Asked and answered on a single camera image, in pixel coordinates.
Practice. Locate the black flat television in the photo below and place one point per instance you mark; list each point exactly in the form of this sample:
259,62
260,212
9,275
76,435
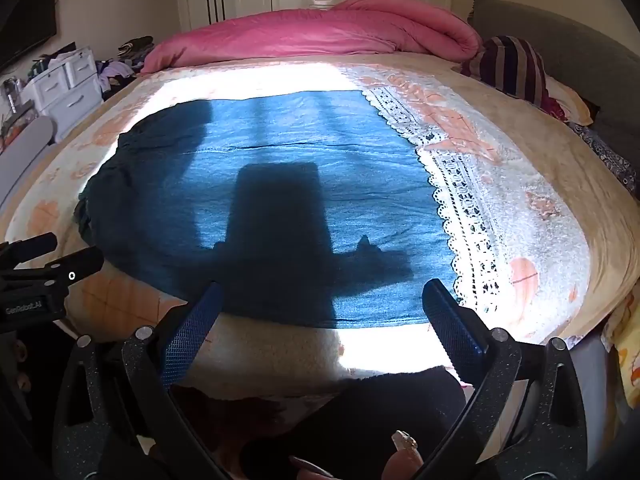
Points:
25,25

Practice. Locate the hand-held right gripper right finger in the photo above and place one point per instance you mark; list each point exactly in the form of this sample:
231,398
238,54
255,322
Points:
452,325

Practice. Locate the grey chair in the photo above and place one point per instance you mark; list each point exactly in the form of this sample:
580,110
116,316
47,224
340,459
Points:
25,155

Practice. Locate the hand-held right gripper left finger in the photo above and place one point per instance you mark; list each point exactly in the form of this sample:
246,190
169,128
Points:
192,330

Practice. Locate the pink quilt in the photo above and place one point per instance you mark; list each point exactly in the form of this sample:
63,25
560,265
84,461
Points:
320,30

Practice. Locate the person's dark trouser legs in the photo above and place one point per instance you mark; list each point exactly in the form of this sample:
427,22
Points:
360,410

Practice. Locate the white plastic drawer unit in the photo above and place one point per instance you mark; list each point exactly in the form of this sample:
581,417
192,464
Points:
60,90

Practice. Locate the cream pillow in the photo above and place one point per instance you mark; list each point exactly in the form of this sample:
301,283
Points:
570,100

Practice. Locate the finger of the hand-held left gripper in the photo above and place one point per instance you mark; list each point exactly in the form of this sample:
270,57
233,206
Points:
30,249
75,266

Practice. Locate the yellow printed cloth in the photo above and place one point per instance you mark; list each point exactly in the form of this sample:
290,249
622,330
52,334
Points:
625,340

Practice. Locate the purple striped pillow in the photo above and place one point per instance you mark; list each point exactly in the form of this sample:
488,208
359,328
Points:
510,65

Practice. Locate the tan bed sheet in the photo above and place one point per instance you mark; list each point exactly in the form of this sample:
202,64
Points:
595,170

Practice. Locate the dark blue patterned cloth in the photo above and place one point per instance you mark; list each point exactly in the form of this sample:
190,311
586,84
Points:
607,152

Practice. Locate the pile of clothes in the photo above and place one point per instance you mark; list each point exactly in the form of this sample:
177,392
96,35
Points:
125,57

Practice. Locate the blue denim garment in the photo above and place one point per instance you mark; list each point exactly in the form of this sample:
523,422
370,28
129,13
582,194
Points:
300,125

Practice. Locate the grey padded headboard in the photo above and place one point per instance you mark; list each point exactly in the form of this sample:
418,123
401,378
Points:
575,40

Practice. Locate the person's right hand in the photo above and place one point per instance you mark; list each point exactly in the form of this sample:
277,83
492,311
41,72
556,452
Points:
400,460

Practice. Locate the cream orange printed fleece blanket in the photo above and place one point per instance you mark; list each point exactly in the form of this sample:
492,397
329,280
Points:
525,200

